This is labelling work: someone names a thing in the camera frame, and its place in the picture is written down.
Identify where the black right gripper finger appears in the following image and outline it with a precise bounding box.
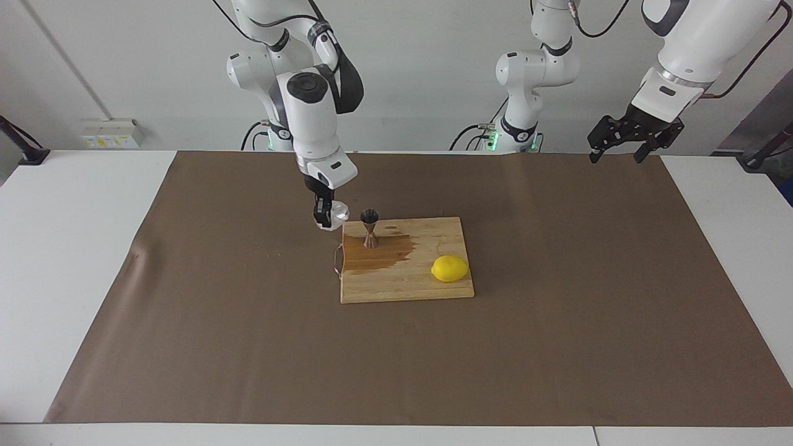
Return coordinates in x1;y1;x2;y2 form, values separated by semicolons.
312;193;335;232

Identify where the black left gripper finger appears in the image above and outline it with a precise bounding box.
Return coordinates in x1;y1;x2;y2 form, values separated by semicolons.
633;123;686;164
587;115;628;164

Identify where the steel double jigger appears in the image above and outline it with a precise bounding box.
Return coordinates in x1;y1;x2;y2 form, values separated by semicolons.
360;209;380;249

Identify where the black angled stand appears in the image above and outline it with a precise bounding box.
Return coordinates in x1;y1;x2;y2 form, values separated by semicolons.
737;121;793;173

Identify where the wooden cutting board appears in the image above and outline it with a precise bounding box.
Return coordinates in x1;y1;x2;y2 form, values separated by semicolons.
333;217;475;304

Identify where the yellow lemon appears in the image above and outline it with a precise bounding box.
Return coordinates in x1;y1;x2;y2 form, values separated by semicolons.
431;255;470;283

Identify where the brown paper table mat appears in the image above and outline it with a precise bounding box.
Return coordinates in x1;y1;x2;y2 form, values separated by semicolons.
43;151;793;428

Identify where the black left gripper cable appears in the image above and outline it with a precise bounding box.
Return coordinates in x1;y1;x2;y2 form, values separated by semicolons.
567;0;793;100

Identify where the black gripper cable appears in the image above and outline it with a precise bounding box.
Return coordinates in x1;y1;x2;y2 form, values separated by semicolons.
567;0;793;100
211;0;329;47

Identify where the black base cable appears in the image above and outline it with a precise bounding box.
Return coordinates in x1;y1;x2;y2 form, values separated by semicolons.
240;121;273;151
449;123;496;151

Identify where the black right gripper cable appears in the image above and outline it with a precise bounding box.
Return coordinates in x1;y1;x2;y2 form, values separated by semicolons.
211;0;329;47

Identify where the white wall socket strip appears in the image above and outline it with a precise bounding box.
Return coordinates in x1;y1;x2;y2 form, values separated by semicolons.
81;119;144;149

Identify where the black clamp bracket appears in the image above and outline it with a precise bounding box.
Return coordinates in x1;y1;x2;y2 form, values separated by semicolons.
0;116;50;165

